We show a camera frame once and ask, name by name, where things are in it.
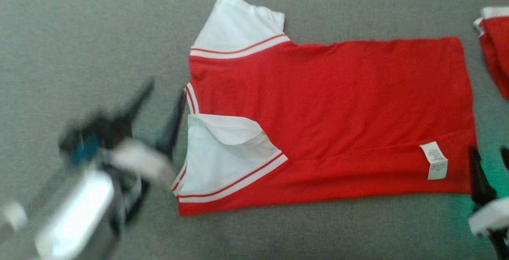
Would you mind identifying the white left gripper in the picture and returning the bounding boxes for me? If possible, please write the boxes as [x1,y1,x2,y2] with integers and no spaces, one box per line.
[104,76,188,189]

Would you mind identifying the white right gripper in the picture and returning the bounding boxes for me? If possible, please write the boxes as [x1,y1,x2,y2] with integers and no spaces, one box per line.
[468,146,509,260]

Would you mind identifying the red and white jersey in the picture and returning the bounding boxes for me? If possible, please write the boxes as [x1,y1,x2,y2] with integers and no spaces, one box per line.
[171,0,478,217]
[473,6,509,100]

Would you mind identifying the large grey sofa seat cushion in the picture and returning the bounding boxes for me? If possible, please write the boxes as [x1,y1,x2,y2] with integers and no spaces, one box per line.
[0,0,509,260]

